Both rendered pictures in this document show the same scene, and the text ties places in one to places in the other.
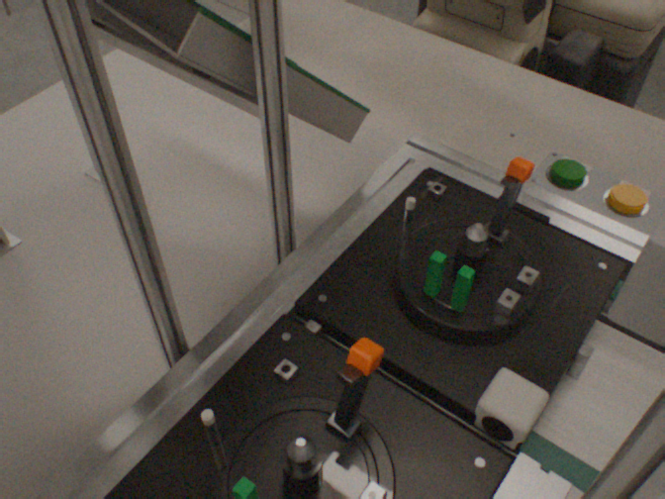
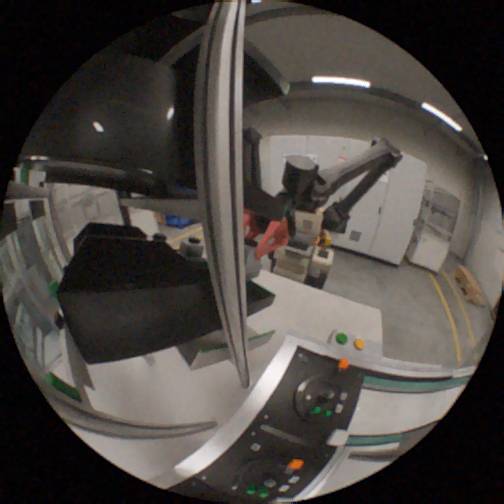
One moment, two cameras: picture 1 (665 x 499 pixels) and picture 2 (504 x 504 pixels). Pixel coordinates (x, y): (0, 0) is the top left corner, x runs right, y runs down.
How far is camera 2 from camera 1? 0.41 m
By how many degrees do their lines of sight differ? 19
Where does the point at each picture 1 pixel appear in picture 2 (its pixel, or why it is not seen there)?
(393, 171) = (284, 349)
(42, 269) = (162, 373)
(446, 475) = (316, 461)
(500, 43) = (298, 275)
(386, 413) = (295, 452)
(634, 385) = (364, 403)
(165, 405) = (210, 450)
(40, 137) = not seen: hidden behind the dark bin
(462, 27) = (287, 271)
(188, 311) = (211, 397)
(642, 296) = not seen: outside the picture
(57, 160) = not seen: hidden behind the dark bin
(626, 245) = (361, 360)
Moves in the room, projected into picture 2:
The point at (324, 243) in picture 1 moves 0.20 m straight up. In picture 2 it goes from (262, 388) to (270, 370)
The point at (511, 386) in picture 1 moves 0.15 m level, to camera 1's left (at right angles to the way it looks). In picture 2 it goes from (339, 435) to (275, 453)
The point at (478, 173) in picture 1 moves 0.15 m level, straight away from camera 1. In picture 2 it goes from (314, 344) to (312, 308)
